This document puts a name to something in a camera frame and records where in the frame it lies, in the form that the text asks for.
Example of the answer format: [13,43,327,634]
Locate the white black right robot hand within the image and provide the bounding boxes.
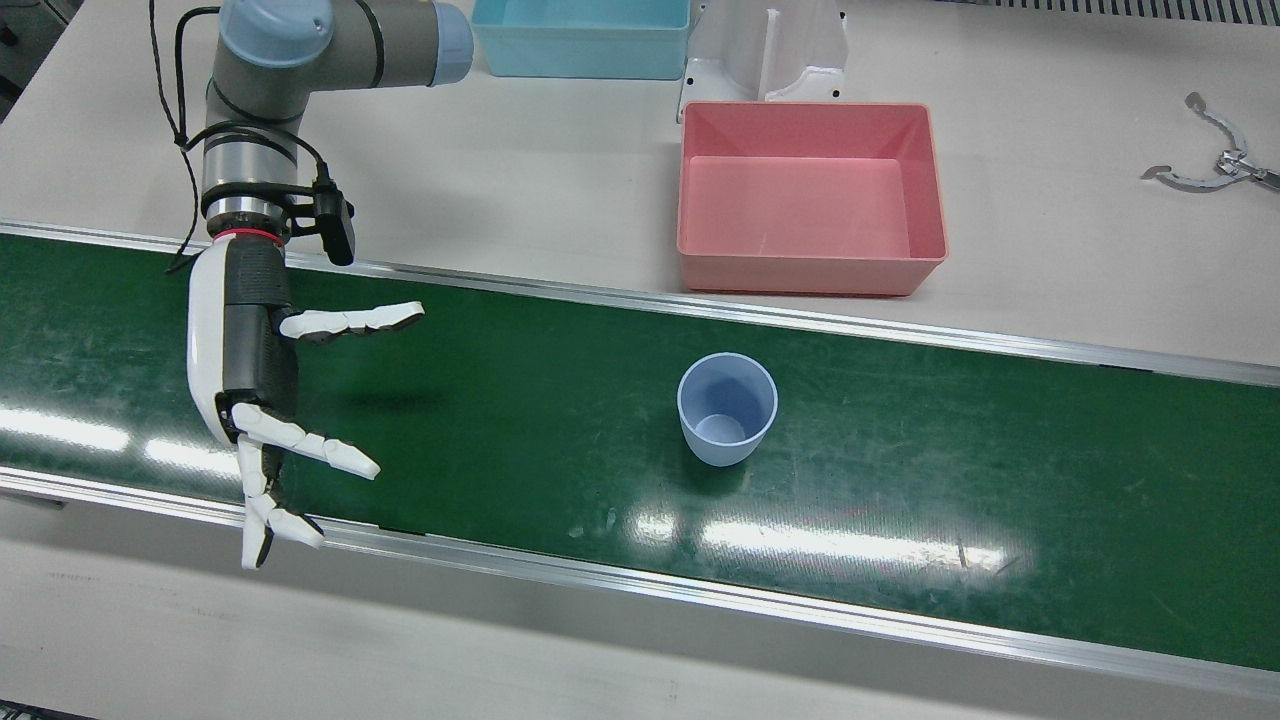
[187,238,426,571]

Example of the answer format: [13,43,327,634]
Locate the blue plastic cup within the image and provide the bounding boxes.
[676,352,779,468]

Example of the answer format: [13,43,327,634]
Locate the light blue plastic box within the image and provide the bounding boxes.
[470,0,693,81]

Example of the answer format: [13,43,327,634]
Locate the pink plastic box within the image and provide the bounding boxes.
[676,100,949,297]

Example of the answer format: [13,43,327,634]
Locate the green conveyor belt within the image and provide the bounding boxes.
[0,220,1280,701]

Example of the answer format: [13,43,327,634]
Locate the grey roller track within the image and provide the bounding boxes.
[940,0,1280,26]

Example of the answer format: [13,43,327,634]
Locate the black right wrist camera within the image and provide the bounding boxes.
[290,178,358,267]

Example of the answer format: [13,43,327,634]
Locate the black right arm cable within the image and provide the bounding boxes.
[148,0,331,276]

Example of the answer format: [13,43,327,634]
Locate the white column pedestal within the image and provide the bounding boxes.
[676,0,851,126]

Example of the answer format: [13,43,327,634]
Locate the metal grabber tool green handle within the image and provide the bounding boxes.
[1140,92,1280,193]

